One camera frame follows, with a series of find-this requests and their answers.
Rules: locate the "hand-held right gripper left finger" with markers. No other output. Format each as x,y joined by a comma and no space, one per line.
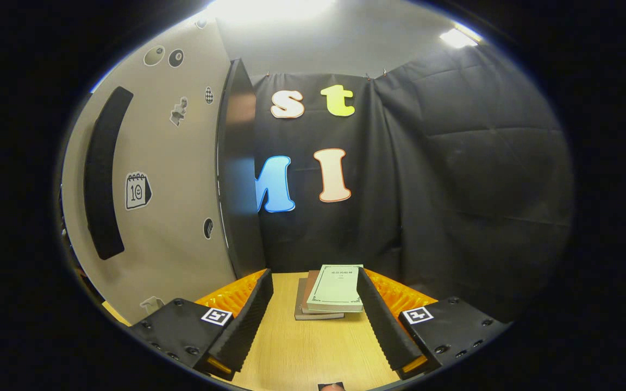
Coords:
248,320

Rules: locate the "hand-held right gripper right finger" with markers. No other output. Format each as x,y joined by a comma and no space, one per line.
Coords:
383,326

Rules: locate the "brown book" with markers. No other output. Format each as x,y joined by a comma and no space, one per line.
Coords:
308,293

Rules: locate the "grey cabinet door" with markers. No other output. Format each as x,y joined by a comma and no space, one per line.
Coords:
177,217

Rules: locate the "small ceiling light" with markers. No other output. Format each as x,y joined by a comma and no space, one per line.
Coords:
457,38

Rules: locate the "pale green book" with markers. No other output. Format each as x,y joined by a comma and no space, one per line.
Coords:
335,290

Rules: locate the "black backdrop cloth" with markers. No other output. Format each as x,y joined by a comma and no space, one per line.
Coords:
454,190

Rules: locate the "large ceiling light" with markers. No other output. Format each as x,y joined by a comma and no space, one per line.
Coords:
272,8

